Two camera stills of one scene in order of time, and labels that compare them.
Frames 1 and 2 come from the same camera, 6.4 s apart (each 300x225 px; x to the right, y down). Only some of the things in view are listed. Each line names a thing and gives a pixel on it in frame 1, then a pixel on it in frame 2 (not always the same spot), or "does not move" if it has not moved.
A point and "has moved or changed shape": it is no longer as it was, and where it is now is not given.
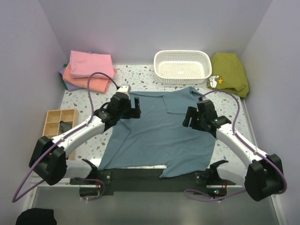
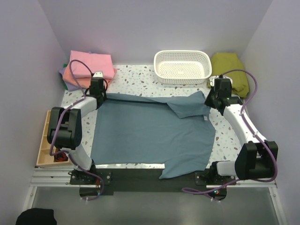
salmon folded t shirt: x=97 y=85 does not move
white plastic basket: x=179 y=67 does not move
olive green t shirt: x=228 y=73 does not move
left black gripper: x=133 y=113 → x=105 y=96
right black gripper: x=191 y=112 → x=207 y=101
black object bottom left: x=36 y=216 does not move
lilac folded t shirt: x=70 y=87 does not move
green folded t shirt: x=65 y=88 does not move
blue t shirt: x=158 y=137 has moved or changed shape
